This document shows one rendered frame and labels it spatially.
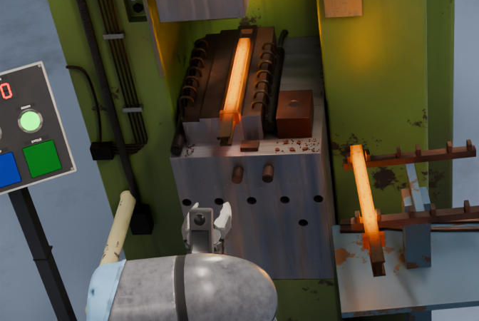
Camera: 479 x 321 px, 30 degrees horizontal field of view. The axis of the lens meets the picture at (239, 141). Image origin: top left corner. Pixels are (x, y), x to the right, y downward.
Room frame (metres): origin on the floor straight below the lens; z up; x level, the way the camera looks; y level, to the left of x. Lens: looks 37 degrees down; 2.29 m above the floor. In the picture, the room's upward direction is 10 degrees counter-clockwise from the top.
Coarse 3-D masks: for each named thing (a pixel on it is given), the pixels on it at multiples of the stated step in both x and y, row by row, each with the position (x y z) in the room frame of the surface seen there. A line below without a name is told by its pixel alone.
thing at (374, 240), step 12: (360, 156) 1.64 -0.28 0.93; (360, 168) 1.60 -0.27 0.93; (360, 180) 1.55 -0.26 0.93; (360, 192) 1.51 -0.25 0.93; (360, 204) 1.49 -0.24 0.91; (372, 204) 1.47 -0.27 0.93; (372, 216) 1.43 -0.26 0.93; (372, 228) 1.39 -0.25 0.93; (372, 240) 1.35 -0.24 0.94; (384, 240) 1.36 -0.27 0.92; (372, 252) 1.31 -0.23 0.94; (372, 264) 1.32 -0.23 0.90
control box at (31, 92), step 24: (24, 72) 1.85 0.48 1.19; (0, 96) 1.81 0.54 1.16; (24, 96) 1.82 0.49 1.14; (48, 96) 1.82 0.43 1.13; (0, 120) 1.78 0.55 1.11; (48, 120) 1.79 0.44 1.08; (0, 144) 1.75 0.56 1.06; (24, 144) 1.76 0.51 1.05; (24, 168) 1.72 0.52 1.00; (72, 168) 1.73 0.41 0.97; (0, 192) 1.69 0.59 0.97
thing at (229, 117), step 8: (240, 40) 2.12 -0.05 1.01; (248, 40) 2.11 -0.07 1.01; (240, 48) 2.08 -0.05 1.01; (248, 48) 2.09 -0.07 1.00; (240, 56) 2.04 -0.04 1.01; (240, 64) 2.00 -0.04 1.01; (232, 72) 1.97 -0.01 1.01; (240, 72) 1.96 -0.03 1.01; (232, 80) 1.93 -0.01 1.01; (240, 80) 1.93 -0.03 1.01; (232, 88) 1.89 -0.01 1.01; (240, 88) 1.90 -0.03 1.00; (232, 96) 1.86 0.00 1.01; (232, 104) 1.82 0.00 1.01; (224, 112) 1.79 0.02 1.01; (232, 112) 1.78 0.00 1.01; (224, 120) 1.76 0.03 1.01; (232, 120) 1.75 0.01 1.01; (224, 128) 1.73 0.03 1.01; (232, 128) 1.75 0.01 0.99; (224, 136) 1.70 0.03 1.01; (232, 136) 1.72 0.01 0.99; (224, 144) 1.70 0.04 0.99
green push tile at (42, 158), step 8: (40, 144) 1.75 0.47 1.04; (48, 144) 1.75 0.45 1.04; (24, 152) 1.74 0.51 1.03; (32, 152) 1.74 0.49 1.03; (40, 152) 1.74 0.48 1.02; (48, 152) 1.74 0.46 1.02; (56, 152) 1.75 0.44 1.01; (32, 160) 1.73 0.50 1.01; (40, 160) 1.73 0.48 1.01; (48, 160) 1.73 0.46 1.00; (56, 160) 1.73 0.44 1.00; (32, 168) 1.72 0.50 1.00; (40, 168) 1.72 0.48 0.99; (48, 168) 1.72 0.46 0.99; (56, 168) 1.72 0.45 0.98; (32, 176) 1.71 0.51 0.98
